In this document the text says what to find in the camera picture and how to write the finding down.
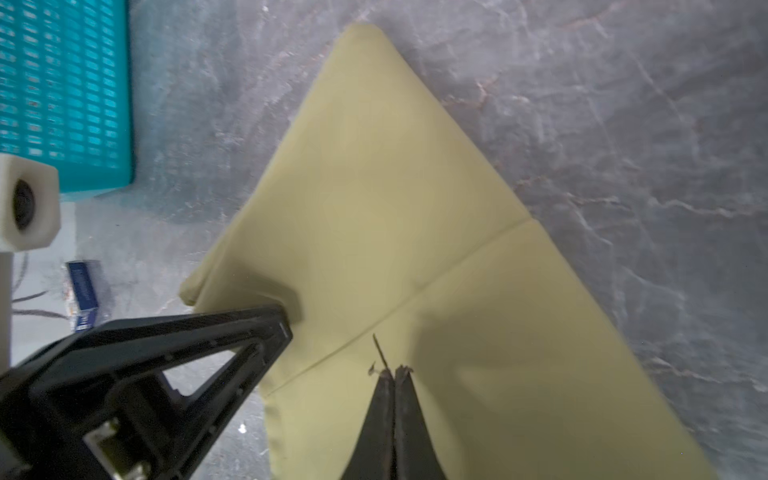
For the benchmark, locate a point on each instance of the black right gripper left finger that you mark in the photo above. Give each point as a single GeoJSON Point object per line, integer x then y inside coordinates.
{"type": "Point", "coordinates": [373, 456]}

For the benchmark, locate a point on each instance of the olive green skirt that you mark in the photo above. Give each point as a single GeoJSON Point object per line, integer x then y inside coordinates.
{"type": "Point", "coordinates": [384, 231]}

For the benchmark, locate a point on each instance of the teal plastic basket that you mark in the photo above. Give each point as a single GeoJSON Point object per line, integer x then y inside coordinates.
{"type": "Point", "coordinates": [65, 90]}

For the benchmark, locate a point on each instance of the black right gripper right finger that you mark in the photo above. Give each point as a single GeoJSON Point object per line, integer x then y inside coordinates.
{"type": "Point", "coordinates": [414, 454]}

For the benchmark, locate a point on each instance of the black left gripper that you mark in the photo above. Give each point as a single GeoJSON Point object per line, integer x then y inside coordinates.
{"type": "Point", "coordinates": [136, 398]}

